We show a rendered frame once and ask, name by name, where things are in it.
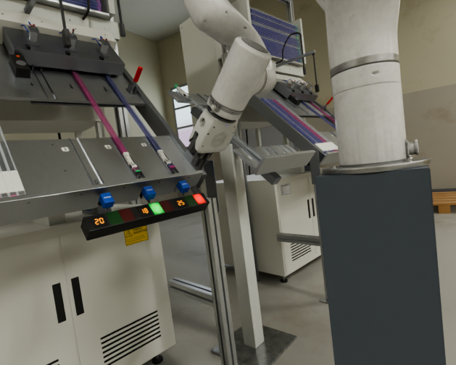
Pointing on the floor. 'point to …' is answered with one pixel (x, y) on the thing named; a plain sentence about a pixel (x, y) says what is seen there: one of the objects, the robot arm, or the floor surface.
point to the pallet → (444, 199)
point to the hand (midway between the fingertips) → (199, 161)
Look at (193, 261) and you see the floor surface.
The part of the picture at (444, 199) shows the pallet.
